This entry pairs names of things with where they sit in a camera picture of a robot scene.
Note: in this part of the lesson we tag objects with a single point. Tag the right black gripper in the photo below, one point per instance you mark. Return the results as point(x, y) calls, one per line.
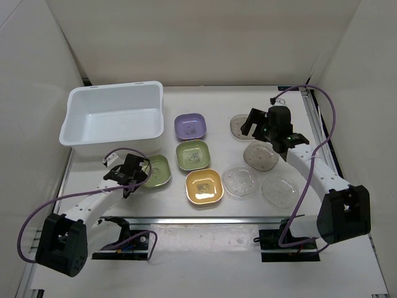
point(255, 117)

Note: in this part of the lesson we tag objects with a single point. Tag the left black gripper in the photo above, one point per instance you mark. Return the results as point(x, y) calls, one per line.
point(141, 177)

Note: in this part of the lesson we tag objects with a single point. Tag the light green panda plate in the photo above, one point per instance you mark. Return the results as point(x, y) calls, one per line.
point(161, 172)

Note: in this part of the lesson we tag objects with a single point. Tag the yellow panda plate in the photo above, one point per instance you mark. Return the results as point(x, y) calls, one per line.
point(204, 186)

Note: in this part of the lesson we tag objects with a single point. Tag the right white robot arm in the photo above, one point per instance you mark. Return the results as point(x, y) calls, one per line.
point(345, 209)

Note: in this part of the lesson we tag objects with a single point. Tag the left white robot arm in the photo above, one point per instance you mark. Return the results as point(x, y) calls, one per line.
point(69, 239)

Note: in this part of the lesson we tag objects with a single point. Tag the white plastic bin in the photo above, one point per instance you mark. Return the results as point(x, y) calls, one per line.
point(102, 118)

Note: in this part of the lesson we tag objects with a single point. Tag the smoky clear plate far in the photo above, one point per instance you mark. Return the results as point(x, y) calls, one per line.
point(235, 126)

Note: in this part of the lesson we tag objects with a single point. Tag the smoky clear plate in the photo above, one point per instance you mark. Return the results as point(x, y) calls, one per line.
point(260, 156)
point(235, 126)

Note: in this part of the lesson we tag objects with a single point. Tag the smoky clear plate middle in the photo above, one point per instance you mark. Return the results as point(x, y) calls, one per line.
point(260, 156)

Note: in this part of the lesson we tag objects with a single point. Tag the clear textured plate left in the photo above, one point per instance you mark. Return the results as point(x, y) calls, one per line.
point(239, 181)

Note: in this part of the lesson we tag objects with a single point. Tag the clear textured plate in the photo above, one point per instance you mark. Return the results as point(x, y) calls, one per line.
point(280, 192)
point(239, 181)

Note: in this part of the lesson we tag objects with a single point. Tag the purple panda plate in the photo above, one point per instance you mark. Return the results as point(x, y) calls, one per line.
point(190, 126)

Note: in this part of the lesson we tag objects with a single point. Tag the clear textured plate right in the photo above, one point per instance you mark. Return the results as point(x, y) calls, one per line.
point(280, 192)

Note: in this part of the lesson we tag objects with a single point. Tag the aluminium frame rail front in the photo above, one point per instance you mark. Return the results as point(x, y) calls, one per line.
point(202, 220)

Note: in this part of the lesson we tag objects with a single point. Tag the aluminium frame rail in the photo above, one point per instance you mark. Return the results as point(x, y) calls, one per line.
point(320, 130)
point(202, 220)

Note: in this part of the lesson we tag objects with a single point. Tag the aluminium frame rail right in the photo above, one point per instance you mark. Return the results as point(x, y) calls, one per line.
point(320, 130)

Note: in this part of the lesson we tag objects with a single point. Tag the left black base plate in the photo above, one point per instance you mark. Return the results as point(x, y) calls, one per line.
point(113, 238)

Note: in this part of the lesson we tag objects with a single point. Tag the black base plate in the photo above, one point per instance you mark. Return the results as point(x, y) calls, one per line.
point(272, 252)
point(113, 238)

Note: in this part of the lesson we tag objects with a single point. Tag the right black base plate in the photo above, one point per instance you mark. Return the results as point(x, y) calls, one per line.
point(272, 252)

